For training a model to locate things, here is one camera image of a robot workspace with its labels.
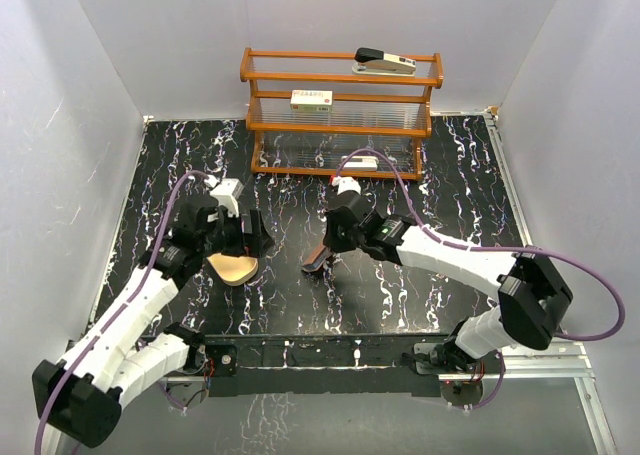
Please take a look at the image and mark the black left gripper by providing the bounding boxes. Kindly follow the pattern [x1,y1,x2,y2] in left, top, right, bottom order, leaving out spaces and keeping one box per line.
[199,206,273,257]

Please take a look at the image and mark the pink leather card holder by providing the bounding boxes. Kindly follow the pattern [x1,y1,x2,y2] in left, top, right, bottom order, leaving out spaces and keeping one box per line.
[301,244,331,274]

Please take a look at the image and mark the beige wooden tray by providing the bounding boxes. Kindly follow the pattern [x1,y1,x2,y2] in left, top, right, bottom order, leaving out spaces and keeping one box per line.
[207,254,259,287]

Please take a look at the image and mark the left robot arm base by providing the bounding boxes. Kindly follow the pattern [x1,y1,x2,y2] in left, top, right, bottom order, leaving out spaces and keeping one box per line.
[134,333,239,415]

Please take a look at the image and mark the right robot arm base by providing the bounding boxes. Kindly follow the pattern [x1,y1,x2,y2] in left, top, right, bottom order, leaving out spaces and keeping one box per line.
[398,341,506,383]

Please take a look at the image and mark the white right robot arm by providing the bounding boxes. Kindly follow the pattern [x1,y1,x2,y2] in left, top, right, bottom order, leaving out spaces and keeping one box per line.
[323,190,573,372]

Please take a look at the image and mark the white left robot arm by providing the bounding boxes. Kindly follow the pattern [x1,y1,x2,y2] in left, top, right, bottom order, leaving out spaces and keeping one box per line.
[31,200,273,454]

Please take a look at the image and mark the small white stapler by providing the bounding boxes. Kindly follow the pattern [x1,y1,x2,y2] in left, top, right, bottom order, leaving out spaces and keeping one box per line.
[342,156,378,171]

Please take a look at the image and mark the orange wooden shelf rack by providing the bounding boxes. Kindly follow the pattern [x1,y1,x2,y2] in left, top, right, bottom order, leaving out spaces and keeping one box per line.
[239,48,444,180]

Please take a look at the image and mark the white staples box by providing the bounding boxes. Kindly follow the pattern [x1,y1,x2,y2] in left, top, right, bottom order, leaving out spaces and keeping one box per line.
[290,89,333,113]

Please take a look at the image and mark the black and white stapler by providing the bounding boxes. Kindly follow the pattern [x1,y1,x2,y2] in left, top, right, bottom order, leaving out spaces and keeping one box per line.
[352,47,416,77]

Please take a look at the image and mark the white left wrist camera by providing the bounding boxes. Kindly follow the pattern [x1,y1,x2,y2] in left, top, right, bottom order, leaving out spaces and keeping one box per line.
[209,178,244,218]

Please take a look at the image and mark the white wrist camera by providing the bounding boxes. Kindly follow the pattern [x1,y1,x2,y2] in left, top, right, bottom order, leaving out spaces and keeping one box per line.
[330,176,361,195]
[209,178,244,218]

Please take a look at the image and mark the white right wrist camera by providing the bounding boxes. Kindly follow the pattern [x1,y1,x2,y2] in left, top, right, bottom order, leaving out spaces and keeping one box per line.
[330,176,361,195]

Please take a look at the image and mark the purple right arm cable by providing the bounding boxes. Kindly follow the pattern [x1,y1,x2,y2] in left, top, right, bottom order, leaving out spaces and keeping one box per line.
[339,148,627,340]

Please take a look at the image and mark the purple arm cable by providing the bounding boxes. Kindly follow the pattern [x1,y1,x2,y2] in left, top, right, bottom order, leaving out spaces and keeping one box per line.
[339,148,627,340]
[32,170,214,455]

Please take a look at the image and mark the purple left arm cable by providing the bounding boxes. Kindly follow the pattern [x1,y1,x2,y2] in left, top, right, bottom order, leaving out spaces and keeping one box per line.
[32,170,214,455]

